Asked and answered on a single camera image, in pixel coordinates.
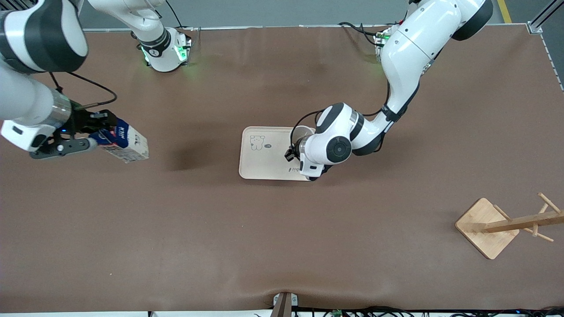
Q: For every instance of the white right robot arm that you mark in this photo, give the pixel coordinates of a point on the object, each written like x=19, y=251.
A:
x=26, y=101

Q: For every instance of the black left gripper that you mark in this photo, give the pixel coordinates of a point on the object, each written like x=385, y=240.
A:
x=291, y=153

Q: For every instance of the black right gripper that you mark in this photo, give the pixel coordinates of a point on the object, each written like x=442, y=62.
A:
x=83, y=121

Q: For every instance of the cream tray with rabbit print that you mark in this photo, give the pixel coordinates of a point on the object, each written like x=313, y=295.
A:
x=264, y=160

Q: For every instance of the wooden cup rack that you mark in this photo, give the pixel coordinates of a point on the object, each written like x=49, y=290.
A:
x=487, y=229

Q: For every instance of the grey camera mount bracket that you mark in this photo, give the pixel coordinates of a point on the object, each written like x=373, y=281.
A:
x=284, y=304

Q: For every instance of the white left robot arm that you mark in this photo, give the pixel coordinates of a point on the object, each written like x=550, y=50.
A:
x=410, y=48

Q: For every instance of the blue white milk carton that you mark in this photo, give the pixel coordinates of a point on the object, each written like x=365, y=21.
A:
x=132, y=147

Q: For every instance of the aluminium frame profile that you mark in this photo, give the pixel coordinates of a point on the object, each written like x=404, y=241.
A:
x=546, y=17

